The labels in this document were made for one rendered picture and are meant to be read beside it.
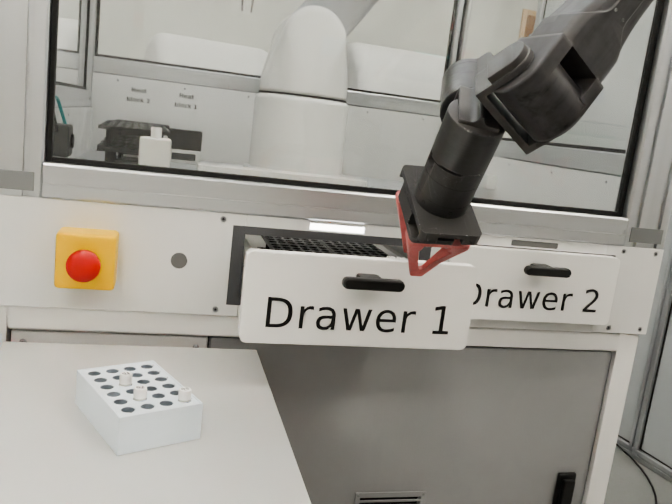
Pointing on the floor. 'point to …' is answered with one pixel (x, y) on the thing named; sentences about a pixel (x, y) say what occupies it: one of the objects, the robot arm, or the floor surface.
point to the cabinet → (412, 406)
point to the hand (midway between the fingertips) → (414, 258)
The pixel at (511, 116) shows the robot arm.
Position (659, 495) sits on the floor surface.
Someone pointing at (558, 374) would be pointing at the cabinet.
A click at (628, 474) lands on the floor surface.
